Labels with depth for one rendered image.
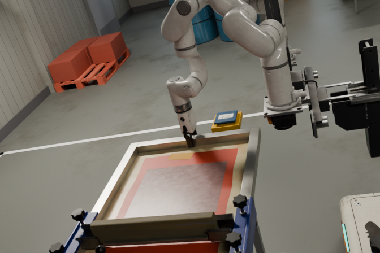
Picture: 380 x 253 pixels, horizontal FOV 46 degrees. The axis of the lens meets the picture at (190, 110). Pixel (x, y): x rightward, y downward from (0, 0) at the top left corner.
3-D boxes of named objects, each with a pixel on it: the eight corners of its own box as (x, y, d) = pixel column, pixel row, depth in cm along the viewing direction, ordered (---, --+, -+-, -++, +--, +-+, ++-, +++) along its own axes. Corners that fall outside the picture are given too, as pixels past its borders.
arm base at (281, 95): (306, 91, 168) (299, 53, 161) (309, 106, 157) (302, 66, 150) (265, 97, 172) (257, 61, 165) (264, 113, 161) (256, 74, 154)
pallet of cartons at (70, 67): (85, 64, 717) (76, 40, 700) (130, 54, 696) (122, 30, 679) (56, 93, 619) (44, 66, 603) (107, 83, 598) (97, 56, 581)
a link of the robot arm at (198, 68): (190, 48, 164) (200, 99, 173) (203, 35, 174) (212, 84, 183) (169, 49, 167) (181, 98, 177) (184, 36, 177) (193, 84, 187)
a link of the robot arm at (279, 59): (291, 56, 160) (284, 13, 154) (283, 72, 150) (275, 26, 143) (265, 59, 165) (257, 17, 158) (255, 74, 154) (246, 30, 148)
